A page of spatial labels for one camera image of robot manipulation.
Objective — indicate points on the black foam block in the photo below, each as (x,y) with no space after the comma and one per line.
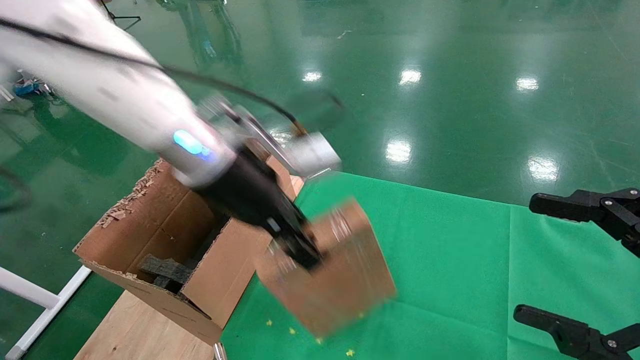
(167,270)

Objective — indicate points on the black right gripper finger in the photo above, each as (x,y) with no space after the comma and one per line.
(575,337)
(590,207)

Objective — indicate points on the white metal frame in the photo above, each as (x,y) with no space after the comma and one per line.
(30,295)

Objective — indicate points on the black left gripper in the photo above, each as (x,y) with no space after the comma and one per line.
(250,195)

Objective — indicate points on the large open brown carton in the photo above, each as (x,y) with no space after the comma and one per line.
(150,225)

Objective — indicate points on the green table cloth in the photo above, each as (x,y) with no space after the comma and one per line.
(450,260)

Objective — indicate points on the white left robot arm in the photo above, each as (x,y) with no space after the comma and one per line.
(100,85)

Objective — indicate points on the silver metal clip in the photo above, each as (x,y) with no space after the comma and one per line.
(219,352)

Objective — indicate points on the small brown cardboard box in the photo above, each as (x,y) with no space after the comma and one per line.
(340,280)

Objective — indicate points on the black tripod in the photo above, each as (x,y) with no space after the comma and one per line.
(125,18)

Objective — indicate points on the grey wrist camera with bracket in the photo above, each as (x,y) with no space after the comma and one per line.
(312,155)

